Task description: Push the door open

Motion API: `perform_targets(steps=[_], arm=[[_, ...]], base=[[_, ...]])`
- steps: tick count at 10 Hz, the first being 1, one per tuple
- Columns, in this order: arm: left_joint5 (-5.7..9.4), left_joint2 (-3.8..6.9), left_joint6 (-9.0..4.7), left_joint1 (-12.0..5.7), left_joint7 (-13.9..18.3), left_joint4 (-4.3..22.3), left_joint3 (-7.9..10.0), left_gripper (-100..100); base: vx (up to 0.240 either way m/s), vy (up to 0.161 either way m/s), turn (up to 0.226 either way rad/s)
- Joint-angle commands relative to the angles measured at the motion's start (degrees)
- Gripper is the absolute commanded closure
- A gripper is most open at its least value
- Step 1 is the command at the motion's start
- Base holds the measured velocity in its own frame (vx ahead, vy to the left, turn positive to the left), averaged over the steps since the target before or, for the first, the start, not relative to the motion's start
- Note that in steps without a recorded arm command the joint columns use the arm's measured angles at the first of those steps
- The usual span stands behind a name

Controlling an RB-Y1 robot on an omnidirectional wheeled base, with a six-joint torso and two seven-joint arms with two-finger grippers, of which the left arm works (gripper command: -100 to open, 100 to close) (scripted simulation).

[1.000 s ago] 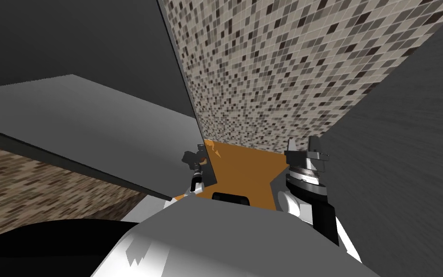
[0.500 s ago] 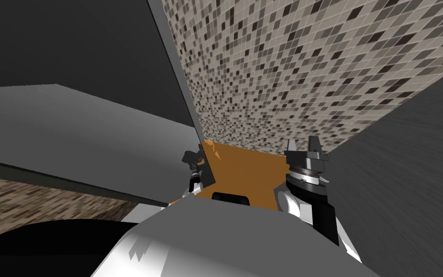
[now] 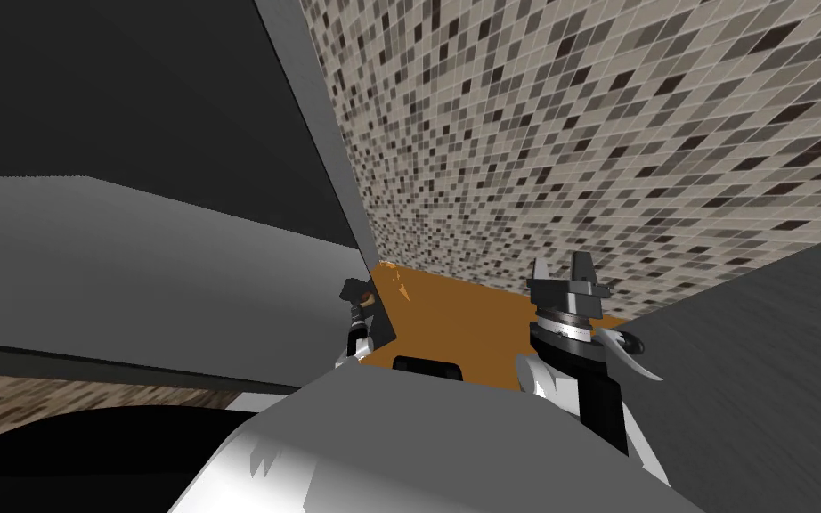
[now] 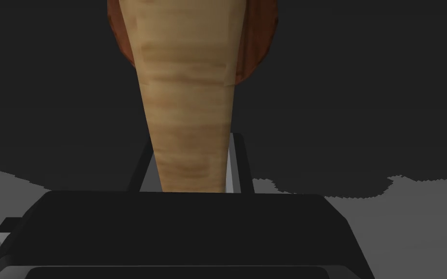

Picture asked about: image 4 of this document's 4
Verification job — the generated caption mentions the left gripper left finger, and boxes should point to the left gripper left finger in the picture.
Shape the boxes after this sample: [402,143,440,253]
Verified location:
[127,139,164,193]

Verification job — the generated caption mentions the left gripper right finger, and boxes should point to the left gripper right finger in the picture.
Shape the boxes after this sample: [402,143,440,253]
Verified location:
[225,132,255,194]

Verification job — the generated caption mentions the tan and brown bread slice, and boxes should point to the tan and brown bread slice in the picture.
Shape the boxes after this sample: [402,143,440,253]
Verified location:
[107,0,279,193]

